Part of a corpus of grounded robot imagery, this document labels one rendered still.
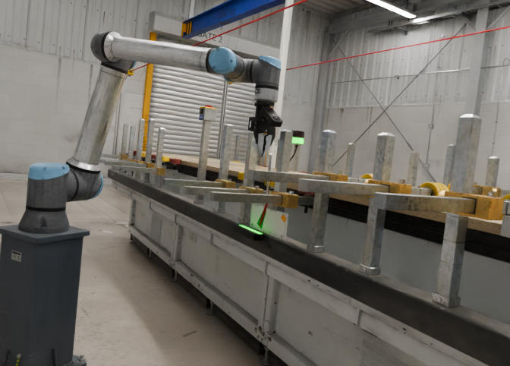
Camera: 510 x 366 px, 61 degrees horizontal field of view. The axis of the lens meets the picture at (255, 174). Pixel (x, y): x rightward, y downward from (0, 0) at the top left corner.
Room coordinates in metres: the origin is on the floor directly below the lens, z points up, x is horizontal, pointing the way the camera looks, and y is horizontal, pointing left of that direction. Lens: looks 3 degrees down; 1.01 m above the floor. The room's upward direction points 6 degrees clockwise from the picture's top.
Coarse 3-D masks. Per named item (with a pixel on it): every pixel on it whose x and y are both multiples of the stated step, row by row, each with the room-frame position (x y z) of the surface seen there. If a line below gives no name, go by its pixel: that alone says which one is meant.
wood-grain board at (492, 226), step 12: (168, 156) 3.42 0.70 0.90; (180, 156) 3.74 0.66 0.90; (192, 156) 4.17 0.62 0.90; (216, 168) 2.49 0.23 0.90; (240, 168) 2.73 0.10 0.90; (264, 168) 3.21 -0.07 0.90; (420, 216) 1.28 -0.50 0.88; (432, 216) 1.24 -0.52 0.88; (444, 216) 1.21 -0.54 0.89; (468, 228) 1.15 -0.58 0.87; (480, 228) 1.12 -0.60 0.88; (492, 228) 1.09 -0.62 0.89
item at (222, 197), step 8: (216, 192) 1.47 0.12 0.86; (224, 192) 1.50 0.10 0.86; (216, 200) 1.46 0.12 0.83; (224, 200) 1.48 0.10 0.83; (232, 200) 1.50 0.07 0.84; (240, 200) 1.51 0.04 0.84; (248, 200) 1.53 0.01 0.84; (256, 200) 1.54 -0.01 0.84; (264, 200) 1.56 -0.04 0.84; (272, 200) 1.58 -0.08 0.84; (280, 200) 1.60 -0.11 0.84; (304, 200) 1.66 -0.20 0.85; (312, 200) 1.67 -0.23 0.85
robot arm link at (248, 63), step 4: (244, 60) 1.67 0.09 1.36; (248, 60) 1.67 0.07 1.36; (252, 60) 1.66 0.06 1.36; (244, 64) 1.63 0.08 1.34; (248, 64) 1.65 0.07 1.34; (252, 64) 1.65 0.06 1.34; (244, 68) 1.63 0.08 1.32; (248, 68) 1.65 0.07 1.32; (244, 72) 1.64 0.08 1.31; (248, 72) 1.65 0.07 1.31; (224, 76) 1.69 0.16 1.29; (240, 76) 1.63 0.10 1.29; (244, 76) 1.66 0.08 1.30; (248, 76) 1.65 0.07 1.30; (228, 80) 1.70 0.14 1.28; (232, 80) 1.70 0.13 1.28; (236, 80) 1.67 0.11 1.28; (240, 80) 1.68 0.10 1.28; (244, 80) 1.68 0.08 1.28; (248, 80) 1.67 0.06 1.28; (252, 80) 1.67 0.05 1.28
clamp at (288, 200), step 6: (270, 192) 1.69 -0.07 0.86; (276, 192) 1.64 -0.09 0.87; (282, 192) 1.64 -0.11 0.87; (282, 198) 1.60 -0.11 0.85; (288, 198) 1.57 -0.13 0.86; (294, 198) 1.59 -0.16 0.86; (276, 204) 1.63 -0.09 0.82; (282, 204) 1.60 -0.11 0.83; (288, 204) 1.58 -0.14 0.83; (294, 204) 1.59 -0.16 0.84
